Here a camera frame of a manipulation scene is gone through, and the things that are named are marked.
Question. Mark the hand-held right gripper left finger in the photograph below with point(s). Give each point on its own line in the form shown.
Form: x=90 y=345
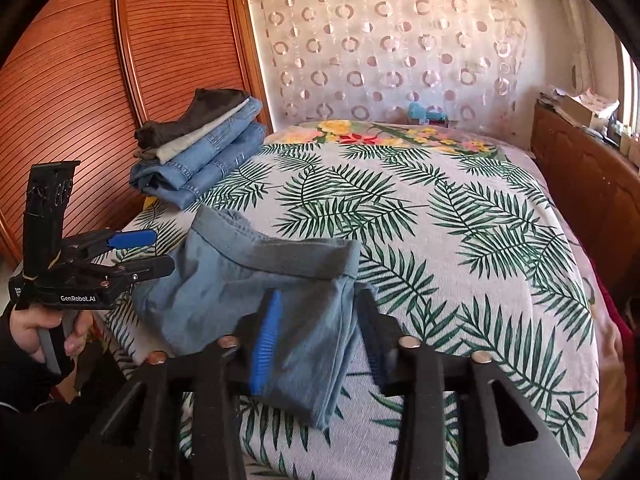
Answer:
x=262 y=345

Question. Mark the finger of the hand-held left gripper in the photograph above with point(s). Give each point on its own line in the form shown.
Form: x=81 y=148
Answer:
x=132 y=238
x=150 y=266

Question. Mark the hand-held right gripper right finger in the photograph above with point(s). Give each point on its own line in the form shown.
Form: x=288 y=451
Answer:
x=372 y=342

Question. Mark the grey-blue pants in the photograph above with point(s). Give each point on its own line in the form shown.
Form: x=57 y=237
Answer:
x=210 y=285

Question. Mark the light grey pants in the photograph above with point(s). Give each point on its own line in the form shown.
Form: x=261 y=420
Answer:
x=185 y=145

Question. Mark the dark brown pants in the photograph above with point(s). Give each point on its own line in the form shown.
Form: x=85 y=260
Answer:
x=200 y=110

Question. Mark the person's left hand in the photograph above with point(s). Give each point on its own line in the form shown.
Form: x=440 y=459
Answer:
x=27 y=332

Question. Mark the blue denim jeans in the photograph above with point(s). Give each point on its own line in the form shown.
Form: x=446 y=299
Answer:
x=200 y=180
x=220 y=135

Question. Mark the leaf print bed sheet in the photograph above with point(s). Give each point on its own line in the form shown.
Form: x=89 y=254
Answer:
x=425 y=240

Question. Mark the wooden wardrobe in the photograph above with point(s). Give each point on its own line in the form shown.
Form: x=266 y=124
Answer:
x=75 y=85

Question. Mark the floral blanket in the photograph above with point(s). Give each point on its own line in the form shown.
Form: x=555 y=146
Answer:
x=350 y=135

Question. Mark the teal plastic bag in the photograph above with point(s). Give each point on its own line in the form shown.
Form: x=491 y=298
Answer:
x=425 y=112

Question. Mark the red bed cover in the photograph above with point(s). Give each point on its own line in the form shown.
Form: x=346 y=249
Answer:
x=612 y=310

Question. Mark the wooden cabinet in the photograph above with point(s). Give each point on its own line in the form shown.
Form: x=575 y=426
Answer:
x=590 y=185

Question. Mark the circle pattern lace curtain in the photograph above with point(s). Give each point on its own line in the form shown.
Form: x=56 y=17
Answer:
x=375 y=50

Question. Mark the cardboard box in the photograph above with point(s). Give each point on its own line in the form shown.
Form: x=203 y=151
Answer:
x=580 y=110

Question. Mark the printed paper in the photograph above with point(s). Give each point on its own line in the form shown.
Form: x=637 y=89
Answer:
x=597 y=97

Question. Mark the cream window curtain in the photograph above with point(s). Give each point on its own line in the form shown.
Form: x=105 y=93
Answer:
x=580 y=70

